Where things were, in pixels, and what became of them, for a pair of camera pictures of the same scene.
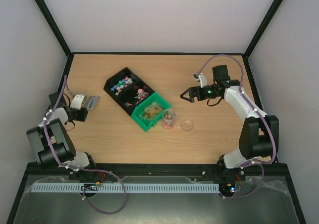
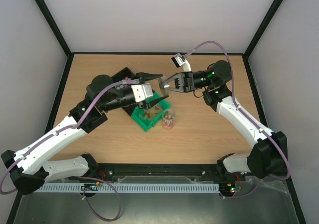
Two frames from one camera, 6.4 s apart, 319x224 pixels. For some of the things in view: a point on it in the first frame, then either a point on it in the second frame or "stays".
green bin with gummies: [150, 112] stays
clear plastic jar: [168, 118] stays
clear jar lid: [187, 125] -> [164, 85]
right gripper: [195, 93] -> [187, 81]
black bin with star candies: [120, 85] stays
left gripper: [82, 117] -> [150, 104]
